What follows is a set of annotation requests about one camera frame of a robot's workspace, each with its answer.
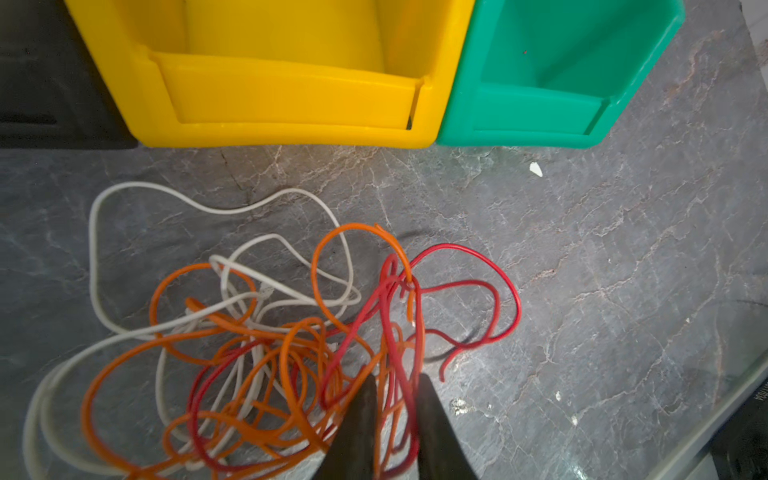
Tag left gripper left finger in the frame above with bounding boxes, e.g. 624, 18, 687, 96
311, 375, 378, 480

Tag red cable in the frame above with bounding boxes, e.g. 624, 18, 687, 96
187, 242, 522, 475

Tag small white scrap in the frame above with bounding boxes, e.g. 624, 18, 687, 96
529, 162, 543, 178

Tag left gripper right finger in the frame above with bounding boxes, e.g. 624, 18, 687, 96
416, 373, 478, 480

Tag green plastic bin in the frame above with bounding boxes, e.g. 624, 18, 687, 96
437, 0, 685, 148

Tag yellow plastic bin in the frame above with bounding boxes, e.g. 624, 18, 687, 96
67, 1, 474, 148

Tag orange cable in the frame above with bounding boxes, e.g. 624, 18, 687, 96
80, 223, 421, 480

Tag black plastic bin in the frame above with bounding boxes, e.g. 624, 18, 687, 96
1, 0, 138, 150

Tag white cable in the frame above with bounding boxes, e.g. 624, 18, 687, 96
22, 181, 362, 478

